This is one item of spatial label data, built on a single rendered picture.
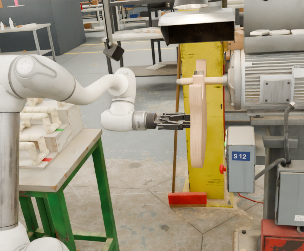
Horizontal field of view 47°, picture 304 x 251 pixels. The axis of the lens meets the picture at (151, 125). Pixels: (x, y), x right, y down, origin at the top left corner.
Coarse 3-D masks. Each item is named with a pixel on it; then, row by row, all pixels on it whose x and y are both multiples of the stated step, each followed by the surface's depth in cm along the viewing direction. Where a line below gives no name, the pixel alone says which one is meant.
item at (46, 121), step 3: (45, 117) 168; (48, 117) 169; (45, 120) 168; (48, 120) 169; (45, 123) 169; (48, 123) 170; (45, 126) 170; (48, 126) 170; (45, 129) 171; (48, 132) 171
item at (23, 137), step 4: (20, 136) 166; (24, 136) 166; (28, 136) 165; (32, 136) 165; (36, 136) 164; (40, 136) 164; (20, 140) 167; (24, 140) 167; (28, 140) 166; (32, 140) 165; (36, 140) 165
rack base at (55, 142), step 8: (24, 128) 182; (32, 128) 181; (40, 128) 180; (64, 128) 177; (48, 136) 170; (56, 136) 170; (64, 136) 177; (48, 144) 171; (56, 144) 170; (64, 144) 177
